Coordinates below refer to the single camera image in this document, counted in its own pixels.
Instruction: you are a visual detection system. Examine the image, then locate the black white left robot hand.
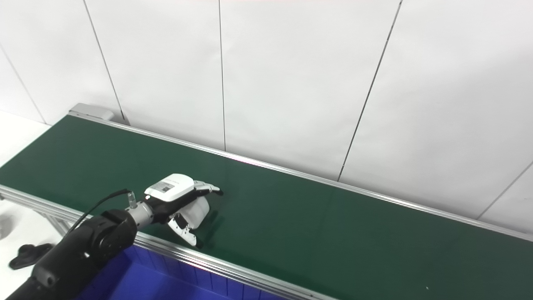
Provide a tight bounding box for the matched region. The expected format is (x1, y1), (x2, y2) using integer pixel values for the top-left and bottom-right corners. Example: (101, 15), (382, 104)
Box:
(144, 174), (223, 246)

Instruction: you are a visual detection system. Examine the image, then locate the white plastic part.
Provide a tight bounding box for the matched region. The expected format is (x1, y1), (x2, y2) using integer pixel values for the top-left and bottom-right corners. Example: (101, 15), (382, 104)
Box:
(179, 197), (209, 230)

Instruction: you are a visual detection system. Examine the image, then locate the green conveyor belt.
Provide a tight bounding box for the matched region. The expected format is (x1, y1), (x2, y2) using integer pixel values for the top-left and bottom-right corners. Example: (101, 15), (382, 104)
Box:
(0, 115), (533, 300)
(0, 112), (533, 300)

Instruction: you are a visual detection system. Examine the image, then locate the blue plastic bin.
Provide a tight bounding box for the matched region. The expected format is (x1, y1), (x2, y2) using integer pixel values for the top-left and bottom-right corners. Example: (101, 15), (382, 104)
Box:
(77, 246), (292, 300)

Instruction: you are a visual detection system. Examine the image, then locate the aluminium conveyor support leg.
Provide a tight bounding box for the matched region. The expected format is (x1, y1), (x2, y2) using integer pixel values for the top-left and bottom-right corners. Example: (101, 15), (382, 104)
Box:
(42, 212), (80, 239)

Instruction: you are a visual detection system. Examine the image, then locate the black plastic part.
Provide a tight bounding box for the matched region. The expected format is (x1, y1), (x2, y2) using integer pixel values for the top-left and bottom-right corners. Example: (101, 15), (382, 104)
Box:
(9, 244), (54, 270)

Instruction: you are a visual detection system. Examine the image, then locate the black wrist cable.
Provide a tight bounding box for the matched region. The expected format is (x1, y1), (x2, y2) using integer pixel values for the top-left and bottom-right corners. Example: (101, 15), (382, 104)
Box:
(67, 189), (136, 235)

